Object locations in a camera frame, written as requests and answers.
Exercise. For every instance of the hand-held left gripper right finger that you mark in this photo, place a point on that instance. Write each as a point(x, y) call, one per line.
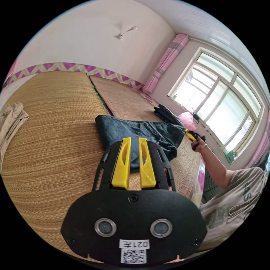
point(147, 175)

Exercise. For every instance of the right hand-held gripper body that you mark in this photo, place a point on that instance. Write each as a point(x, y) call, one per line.
point(197, 139)

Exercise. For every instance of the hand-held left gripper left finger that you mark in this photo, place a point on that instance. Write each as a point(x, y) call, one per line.
point(121, 170)

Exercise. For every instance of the blue jeans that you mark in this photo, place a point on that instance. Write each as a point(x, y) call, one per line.
point(130, 135)

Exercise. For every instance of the person's right forearm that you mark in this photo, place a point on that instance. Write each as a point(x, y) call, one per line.
point(215, 166)

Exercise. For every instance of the person's right hand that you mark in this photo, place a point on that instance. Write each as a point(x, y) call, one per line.
point(199, 145)

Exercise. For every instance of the pink plastic bag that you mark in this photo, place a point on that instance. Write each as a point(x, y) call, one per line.
point(187, 121)

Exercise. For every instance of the black garment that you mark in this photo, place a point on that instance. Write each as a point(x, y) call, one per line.
point(166, 115)

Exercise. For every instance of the window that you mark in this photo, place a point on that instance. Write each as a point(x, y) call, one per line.
point(217, 99)

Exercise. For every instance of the bed with woven mat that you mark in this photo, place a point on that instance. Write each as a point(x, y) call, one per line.
point(54, 147)

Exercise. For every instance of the pink curtain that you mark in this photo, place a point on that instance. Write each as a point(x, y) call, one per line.
point(166, 63)

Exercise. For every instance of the person's body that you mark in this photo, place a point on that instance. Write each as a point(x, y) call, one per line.
point(234, 206)

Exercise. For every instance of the beige garment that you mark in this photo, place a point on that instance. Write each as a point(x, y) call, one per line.
point(9, 126)

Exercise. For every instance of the white wall lamp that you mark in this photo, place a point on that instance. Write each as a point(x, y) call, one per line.
point(126, 32)

